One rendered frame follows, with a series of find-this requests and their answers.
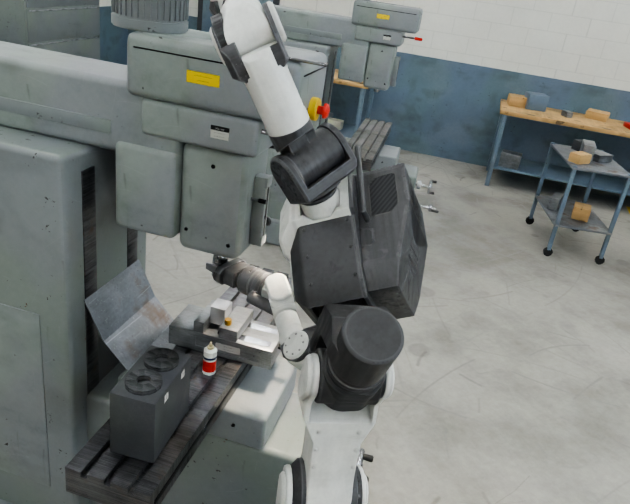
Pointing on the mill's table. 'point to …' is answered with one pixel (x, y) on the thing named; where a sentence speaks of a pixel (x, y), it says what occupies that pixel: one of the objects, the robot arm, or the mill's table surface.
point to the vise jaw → (241, 317)
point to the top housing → (205, 73)
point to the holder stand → (149, 403)
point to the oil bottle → (209, 360)
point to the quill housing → (217, 199)
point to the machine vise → (197, 326)
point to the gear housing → (204, 128)
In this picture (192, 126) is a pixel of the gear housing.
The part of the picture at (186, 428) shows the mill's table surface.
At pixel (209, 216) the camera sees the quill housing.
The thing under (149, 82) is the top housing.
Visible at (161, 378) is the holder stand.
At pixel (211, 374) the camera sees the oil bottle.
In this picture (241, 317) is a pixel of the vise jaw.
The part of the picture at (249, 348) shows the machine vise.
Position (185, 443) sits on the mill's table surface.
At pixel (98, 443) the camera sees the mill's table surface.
